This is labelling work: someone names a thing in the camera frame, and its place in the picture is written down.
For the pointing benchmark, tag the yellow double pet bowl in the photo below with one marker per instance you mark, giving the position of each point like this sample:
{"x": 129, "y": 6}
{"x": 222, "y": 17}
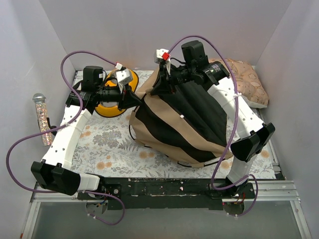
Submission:
{"x": 110, "y": 110}

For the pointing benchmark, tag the beige patterned pillow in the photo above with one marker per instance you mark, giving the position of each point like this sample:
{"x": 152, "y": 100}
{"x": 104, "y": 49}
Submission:
{"x": 248, "y": 84}

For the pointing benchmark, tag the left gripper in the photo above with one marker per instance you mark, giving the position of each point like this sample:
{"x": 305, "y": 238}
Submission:
{"x": 124, "y": 96}

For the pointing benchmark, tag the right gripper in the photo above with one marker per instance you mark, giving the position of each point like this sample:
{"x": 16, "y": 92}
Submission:
{"x": 165, "y": 78}

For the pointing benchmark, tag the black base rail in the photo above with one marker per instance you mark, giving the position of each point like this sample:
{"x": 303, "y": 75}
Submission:
{"x": 171, "y": 193}

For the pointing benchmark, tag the floral table mat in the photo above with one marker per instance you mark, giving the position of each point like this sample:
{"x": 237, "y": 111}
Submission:
{"x": 106, "y": 148}

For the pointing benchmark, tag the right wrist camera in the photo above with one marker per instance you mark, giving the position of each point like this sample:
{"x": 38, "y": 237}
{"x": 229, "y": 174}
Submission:
{"x": 161, "y": 56}

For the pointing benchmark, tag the black microphone stand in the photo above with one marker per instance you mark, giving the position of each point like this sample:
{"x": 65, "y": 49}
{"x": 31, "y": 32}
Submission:
{"x": 51, "y": 126}

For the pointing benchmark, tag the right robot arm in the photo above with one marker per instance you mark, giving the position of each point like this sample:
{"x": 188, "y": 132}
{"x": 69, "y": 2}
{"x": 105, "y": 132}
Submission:
{"x": 219, "y": 81}

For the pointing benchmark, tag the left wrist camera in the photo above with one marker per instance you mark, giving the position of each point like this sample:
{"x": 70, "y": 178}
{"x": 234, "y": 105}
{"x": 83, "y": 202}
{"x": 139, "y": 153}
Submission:
{"x": 123, "y": 77}

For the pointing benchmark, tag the glitter toy microphone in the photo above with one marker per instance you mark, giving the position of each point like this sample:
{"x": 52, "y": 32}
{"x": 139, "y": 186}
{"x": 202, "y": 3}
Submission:
{"x": 42, "y": 115}

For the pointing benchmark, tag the beige fabric pet tent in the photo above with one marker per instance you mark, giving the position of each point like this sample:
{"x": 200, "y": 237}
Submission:
{"x": 189, "y": 125}

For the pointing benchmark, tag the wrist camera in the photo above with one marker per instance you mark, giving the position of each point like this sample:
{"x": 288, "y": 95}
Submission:
{"x": 123, "y": 77}
{"x": 161, "y": 56}

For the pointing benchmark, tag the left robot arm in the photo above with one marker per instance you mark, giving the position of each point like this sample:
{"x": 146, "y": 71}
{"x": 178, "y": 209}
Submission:
{"x": 53, "y": 172}

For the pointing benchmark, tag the aluminium frame rail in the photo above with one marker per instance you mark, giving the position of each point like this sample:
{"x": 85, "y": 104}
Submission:
{"x": 274, "y": 213}

